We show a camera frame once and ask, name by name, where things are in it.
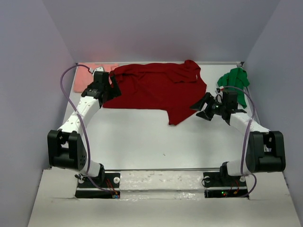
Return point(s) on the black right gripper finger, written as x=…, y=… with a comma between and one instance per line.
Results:
x=204, y=100
x=204, y=115

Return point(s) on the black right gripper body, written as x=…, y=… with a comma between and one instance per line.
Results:
x=217, y=108

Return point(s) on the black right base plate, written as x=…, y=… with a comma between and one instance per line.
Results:
x=218, y=186

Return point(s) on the red t-shirt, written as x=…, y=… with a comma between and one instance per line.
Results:
x=170, y=87

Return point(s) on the folded pink t-shirt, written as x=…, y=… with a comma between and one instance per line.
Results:
x=83, y=78

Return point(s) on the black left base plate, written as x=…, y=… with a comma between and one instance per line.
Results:
x=108, y=189

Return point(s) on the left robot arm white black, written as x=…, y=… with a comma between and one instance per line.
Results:
x=68, y=146

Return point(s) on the green t-shirt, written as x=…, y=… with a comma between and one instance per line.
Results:
x=237, y=77

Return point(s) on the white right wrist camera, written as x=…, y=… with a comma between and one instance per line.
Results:
x=229, y=100

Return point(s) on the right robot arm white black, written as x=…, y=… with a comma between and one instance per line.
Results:
x=263, y=150

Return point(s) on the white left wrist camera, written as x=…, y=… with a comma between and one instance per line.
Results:
x=99, y=69

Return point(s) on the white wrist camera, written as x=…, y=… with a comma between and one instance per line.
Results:
x=229, y=100
x=99, y=69

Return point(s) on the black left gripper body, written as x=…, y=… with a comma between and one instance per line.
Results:
x=107, y=87

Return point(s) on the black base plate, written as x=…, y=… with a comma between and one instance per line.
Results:
x=108, y=189
x=218, y=186

